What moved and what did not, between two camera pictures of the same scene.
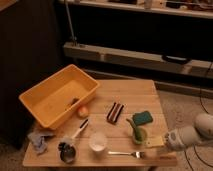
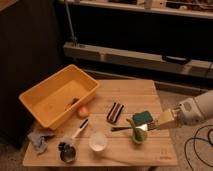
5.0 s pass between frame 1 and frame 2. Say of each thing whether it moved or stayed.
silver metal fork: moved
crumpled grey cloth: stayed
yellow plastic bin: stayed
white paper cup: stayed
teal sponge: stayed
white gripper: moved
